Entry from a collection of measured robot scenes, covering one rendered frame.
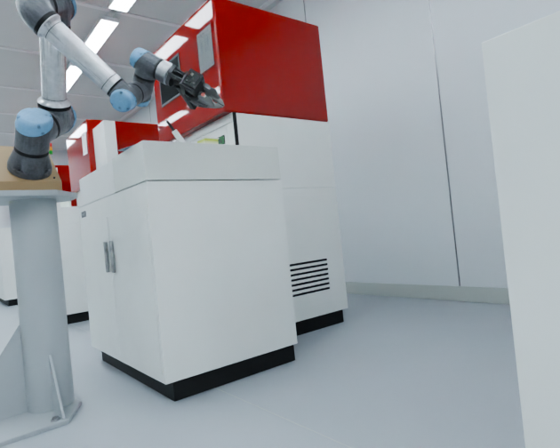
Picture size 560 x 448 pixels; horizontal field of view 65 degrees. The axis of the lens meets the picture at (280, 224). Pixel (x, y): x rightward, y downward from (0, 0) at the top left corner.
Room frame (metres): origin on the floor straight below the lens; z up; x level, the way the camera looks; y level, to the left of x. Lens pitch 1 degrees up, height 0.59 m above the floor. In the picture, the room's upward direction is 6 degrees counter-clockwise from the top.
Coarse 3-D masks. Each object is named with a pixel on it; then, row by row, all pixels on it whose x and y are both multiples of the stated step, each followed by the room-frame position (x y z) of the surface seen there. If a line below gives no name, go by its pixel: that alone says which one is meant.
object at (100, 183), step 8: (104, 168) 1.94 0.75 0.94; (112, 168) 1.85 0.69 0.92; (88, 176) 2.14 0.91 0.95; (96, 176) 2.04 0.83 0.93; (104, 176) 1.95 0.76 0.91; (112, 176) 1.86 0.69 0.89; (80, 184) 2.27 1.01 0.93; (88, 184) 2.15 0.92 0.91; (96, 184) 2.05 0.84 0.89; (104, 184) 1.96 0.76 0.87; (112, 184) 1.87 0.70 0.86; (80, 192) 2.28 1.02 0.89; (88, 192) 2.16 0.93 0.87; (96, 192) 2.06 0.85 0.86; (104, 192) 1.96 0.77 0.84; (112, 192) 1.88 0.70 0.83; (88, 200) 2.17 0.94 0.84
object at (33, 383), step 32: (0, 192) 1.48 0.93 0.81; (32, 192) 1.54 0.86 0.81; (64, 192) 1.64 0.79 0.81; (32, 224) 1.61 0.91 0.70; (32, 256) 1.60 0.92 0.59; (32, 288) 1.60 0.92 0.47; (32, 320) 1.60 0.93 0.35; (64, 320) 1.68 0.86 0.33; (32, 352) 1.60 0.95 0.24; (64, 352) 1.66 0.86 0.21; (0, 384) 1.58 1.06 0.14; (32, 384) 1.60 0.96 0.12; (64, 384) 1.65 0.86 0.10; (0, 416) 1.57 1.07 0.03; (32, 416) 1.58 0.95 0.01; (64, 416) 1.53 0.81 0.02
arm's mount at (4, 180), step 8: (0, 152) 1.69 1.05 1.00; (8, 152) 1.71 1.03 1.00; (0, 160) 1.65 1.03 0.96; (0, 168) 1.62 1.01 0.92; (0, 176) 1.58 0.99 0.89; (8, 176) 1.60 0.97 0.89; (56, 176) 1.71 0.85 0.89; (0, 184) 1.56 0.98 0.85; (8, 184) 1.58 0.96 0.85; (16, 184) 1.60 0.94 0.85; (24, 184) 1.61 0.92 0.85; (32, 184) 1.63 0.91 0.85; (40, 184) 1.65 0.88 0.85; (48, 184) 1.67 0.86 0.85; (56, 184) 1.68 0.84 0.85
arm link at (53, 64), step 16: (64, 0) 1.46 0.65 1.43; (64, 16) 1.48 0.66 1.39; (48, 48) 1.52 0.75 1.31; (48, 64) 1.55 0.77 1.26; (64, 64) 1.59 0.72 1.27; (48, 80) 1.59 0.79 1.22; (64, 80) 1.62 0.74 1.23; (48, 96) 1.62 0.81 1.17; (64, 96) 1.65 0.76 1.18; (64, 112) 1.66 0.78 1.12; (64, 128) 1.69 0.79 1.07
